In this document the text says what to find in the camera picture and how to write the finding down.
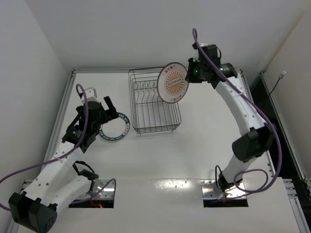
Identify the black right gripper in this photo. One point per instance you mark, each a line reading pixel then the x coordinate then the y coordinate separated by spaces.
pixel 191 70

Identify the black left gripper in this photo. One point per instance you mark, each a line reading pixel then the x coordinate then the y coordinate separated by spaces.
pixel 106 114

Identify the orange sunburst plate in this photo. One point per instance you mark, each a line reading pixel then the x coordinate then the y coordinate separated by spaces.
pixel 172 84

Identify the white plate with grey motif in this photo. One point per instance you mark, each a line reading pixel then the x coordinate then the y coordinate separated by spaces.
pixel 157 88

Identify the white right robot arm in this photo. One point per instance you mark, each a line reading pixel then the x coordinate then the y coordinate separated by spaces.
pixel 256 136

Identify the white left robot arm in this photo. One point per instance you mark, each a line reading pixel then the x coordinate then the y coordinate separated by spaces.
pixel 39 204

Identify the blue rimmed white plate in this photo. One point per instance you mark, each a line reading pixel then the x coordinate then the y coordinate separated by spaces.
pixel 115 130

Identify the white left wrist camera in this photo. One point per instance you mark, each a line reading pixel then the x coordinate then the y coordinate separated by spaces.
pixel 91 95

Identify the black wire dish rack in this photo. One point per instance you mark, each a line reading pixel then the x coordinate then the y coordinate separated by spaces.
pixel 149 113

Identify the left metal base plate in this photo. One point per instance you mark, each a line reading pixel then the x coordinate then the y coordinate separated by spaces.
pixel 105 190

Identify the metal base plate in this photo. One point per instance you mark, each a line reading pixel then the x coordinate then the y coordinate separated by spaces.
pixel 211 192
pixel 105 190

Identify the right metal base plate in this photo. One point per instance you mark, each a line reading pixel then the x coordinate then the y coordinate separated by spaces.
pixel 211 192

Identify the aluminium frame rail right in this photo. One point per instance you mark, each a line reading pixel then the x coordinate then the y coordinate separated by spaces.
pixel 299 187

